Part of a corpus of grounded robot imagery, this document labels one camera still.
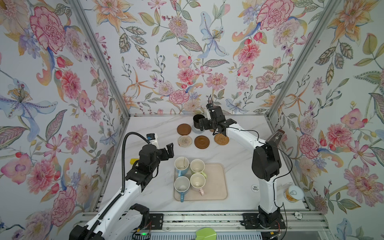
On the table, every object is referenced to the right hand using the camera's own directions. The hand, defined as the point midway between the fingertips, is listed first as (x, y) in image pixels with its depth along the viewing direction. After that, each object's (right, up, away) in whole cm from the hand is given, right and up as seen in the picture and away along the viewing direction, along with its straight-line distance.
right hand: (205, 119), depth 96 cm
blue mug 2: (-14, -37, -12) cm, 42 cm away
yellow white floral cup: (+44, -40, -18) cm, 62 cm away
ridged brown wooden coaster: (-2, -15, +8) cm, 17 cm away
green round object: (-2, -56, -25) cm, 62 cm away
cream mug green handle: (-5, -28, -8) cm, 30 cm away
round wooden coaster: (-15, -6, +18) cm, 24 cm away
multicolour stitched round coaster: (-14, -15, +9) cm, 22 cm away
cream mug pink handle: (-6, -36, -11) cm, 38 cm away
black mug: (-5, +2, +10) cm, 11 cm away
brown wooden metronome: (+41, -11, -9) cm, 43 cm away
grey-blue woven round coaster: (-5, -7, +14) cm, 17 cm away
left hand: (-21, -15, -17) cm, 31 cm away
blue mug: (-15, -29, -4) cm, 33 cm away
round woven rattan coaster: (+12, -14, +10) cm, 21 cm away
